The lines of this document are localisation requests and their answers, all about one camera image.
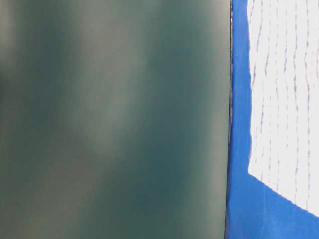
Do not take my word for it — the blue table cloth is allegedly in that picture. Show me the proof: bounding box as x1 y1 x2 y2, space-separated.
225 0 319 239

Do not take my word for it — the white blue-striped towel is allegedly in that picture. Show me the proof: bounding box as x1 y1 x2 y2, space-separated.
247 0 319 215

